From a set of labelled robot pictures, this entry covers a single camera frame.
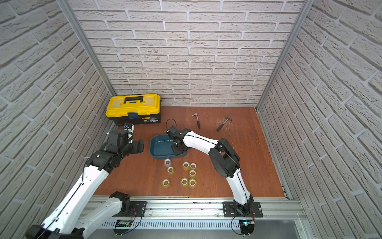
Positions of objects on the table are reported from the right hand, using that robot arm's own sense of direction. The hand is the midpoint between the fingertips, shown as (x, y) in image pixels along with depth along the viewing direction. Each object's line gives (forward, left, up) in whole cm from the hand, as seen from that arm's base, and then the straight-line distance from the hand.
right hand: (181, 150), depth 93 cm
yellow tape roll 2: (-19, +8, -2) cm, 21 cm away
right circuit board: (-41, -32, -4) cm, 52 cm away
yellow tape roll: (-12, +6, -2) cm, 13 cm away
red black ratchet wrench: (+25, -13, -2) cm, 28 cm away
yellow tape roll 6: (-19, -2, -2) cm, 19 cm away
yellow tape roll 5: (-14, -7, -2) cm, 16 cm away
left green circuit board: (-36, +29, -5) cm, 47 cm away
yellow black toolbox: (+26, +31, +14) cm, 43 cm away
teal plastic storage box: (+6, +15, -5) cm, 17 cm away
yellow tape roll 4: (-10, -7, -2) cm, 13 cm away
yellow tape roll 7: (-20, -6, -2) cm, 21 cm away
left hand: (-2, +22, +19) cm, 29 cm away
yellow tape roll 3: (-10, -3, -2) cm, 10 cm away
